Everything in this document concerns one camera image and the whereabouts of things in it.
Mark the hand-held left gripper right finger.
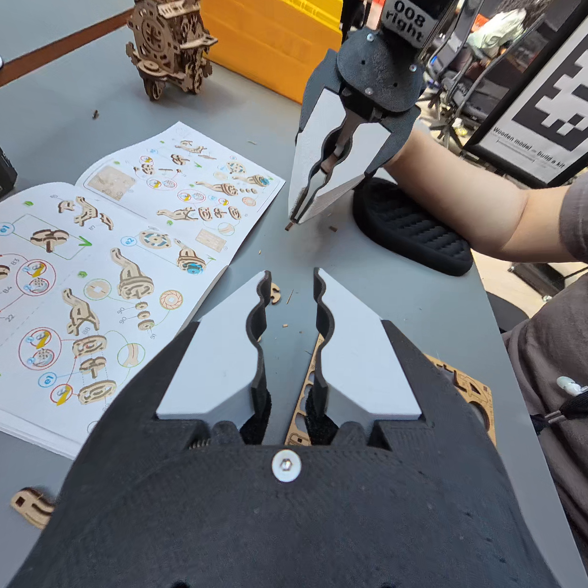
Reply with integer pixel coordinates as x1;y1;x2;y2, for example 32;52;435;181
304;267;423;445

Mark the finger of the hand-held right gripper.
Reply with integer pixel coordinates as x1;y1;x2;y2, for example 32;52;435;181
288;87;347;222
295;122;392;224

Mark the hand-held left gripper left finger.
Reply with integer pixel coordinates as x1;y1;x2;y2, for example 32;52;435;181
155;270;273;445

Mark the person's right forearm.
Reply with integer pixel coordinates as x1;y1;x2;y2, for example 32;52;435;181
383;124;570;265

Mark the laser-cut plywood parts sheet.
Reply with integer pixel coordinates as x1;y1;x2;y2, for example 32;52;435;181
285;333;497;446

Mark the assembled wooden model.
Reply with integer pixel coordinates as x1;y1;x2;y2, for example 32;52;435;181
125;0;219;102

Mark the curved wooden model part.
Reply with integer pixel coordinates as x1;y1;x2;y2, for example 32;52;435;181
10;488;56;530

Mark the black office chair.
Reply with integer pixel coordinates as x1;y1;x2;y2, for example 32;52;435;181
429;28;488;152

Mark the black wrist rest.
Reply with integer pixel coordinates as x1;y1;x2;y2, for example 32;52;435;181
353;177;474;277

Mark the yellow plastic bin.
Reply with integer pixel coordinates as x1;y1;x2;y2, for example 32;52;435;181
201;0;344;104

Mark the black framed marker sign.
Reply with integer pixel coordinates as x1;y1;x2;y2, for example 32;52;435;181
464;0;588;187

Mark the open instruction booklet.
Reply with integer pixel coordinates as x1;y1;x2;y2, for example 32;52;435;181
0;121;286;460

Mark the person's grey shirt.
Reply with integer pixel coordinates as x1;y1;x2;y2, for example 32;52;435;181
501;175;588;552

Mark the black cardboard box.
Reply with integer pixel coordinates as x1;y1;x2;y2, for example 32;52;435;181
0;146;18;194

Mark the black strap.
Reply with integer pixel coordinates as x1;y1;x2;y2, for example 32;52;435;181
530;390;588;435

